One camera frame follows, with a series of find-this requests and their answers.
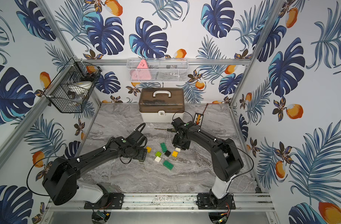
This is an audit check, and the dark green long brick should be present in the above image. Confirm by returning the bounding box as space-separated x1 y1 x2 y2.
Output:
163 160 174 170
160 142 167 153

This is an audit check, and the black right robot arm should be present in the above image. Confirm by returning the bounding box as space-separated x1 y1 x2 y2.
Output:
171 111 254 210

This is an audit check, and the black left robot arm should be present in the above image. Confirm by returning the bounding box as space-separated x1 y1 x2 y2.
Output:
42 123 148 210

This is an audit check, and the lime green brick centre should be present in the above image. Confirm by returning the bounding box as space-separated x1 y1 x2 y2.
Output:
155 151 162 157

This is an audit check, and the black square brick centre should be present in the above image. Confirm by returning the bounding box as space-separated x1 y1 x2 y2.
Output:
164 150 171 157

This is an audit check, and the black card with arrows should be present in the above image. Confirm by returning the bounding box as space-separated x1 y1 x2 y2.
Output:
194 113 204 126

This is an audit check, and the brown lid storage box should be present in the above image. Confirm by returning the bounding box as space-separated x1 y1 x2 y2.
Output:
139 88 185 123

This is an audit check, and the pink triangle sign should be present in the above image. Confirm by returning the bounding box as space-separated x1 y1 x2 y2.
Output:
130 59 152 82

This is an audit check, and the white object in basket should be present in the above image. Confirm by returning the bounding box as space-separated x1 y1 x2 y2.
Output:
68 81 93 92

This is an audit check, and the black handle screwdriver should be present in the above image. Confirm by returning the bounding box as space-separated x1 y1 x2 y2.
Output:
154 128 176 132

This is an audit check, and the white wire shelf basket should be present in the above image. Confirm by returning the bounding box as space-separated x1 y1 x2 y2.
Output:
126 58 189 83

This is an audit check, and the black wire basket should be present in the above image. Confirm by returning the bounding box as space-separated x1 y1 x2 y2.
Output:
44 58 102 113

